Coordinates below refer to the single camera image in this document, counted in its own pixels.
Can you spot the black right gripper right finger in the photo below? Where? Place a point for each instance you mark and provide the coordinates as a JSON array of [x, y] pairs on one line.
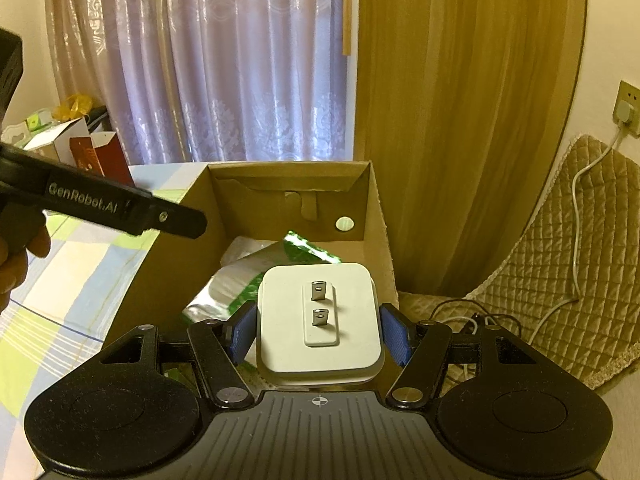
[[420, 349]]

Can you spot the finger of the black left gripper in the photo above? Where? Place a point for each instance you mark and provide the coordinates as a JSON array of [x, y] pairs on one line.
[[170, 219]]

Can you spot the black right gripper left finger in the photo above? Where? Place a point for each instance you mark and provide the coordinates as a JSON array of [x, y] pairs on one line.
[[218, 348]]

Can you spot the silver green foil pouch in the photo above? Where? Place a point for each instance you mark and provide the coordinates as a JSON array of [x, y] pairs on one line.
[[243, 266]]

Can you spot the white power adapter plug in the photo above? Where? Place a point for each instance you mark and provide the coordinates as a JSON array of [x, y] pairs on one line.
[[318, 326]]

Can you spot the person left hand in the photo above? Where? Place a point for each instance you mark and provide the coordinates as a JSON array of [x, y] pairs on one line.
[[13, 269]]

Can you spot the white product box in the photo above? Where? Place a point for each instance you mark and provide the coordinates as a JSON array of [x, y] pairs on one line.
[[54, 142]]

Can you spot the green white tissue box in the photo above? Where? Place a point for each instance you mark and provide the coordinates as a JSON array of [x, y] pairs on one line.
[[20, 134]]

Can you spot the red gift box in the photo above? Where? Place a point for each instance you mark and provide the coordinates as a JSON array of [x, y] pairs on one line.
[[101, 154]]

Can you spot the yellow plastic bag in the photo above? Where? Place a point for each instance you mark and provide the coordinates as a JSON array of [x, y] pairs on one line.
[[78, 105]]

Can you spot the purple sheer curtain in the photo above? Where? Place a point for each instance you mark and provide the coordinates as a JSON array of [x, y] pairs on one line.
[[208, 80]]

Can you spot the quilted tan chair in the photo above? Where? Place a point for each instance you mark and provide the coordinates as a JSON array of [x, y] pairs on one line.
[[570, 285]]

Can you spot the brown cardboard box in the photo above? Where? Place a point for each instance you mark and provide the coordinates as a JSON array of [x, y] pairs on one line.
[[334, 205]]

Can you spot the brown thick curtain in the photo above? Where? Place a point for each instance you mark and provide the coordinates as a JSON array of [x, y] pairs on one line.
[[460, 107]]

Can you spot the wall power socket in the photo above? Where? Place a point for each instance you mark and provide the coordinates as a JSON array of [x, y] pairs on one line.
[[628, 92]]

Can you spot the white wall charger plug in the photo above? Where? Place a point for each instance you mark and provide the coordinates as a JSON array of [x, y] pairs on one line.
[[624, 113]]

